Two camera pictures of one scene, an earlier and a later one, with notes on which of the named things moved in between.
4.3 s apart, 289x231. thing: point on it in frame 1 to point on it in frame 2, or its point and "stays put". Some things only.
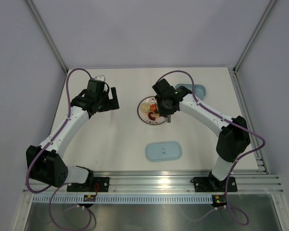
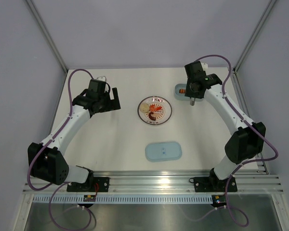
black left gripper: x=111 y=104 stays put
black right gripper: x=163 y=112 to x=188 y=93
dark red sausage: x=151 y=117 stays put
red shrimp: x=153 y=107 stays put
